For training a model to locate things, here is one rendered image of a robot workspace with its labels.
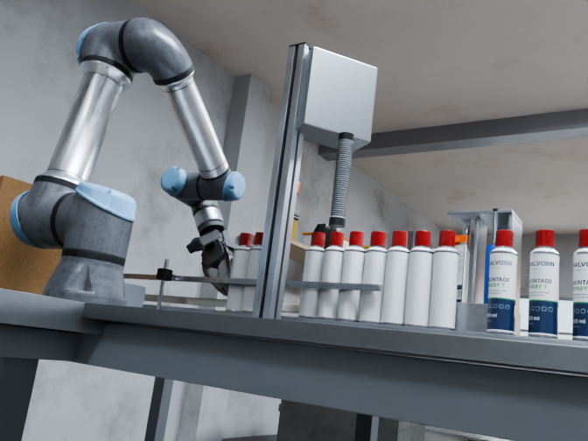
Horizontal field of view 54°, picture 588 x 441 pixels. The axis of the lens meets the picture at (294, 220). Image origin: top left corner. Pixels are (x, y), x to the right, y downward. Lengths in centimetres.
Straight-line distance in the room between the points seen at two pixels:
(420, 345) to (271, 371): 19
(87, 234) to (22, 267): 43
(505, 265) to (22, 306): 84
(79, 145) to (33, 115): 239
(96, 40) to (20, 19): 239
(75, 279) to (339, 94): 69
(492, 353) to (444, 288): 69
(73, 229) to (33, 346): 34
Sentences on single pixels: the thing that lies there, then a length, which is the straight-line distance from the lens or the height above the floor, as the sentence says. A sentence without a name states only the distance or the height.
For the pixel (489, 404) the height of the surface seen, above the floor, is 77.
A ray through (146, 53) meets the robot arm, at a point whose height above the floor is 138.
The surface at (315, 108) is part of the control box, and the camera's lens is 129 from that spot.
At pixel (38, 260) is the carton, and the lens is 153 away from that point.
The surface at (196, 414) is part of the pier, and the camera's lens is 443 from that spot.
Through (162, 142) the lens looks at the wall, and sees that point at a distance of 427.
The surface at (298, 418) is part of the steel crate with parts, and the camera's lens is 397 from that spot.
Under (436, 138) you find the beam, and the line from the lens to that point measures 547.
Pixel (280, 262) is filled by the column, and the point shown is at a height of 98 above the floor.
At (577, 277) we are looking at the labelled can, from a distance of 116.
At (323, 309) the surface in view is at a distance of 130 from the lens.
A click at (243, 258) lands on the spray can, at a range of 146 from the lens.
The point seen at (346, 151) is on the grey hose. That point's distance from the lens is 127.
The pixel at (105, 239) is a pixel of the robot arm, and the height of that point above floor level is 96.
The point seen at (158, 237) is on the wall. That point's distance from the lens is 419.
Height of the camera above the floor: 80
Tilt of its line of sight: 13 degrees up
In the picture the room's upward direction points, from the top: 7 degrees clockwise
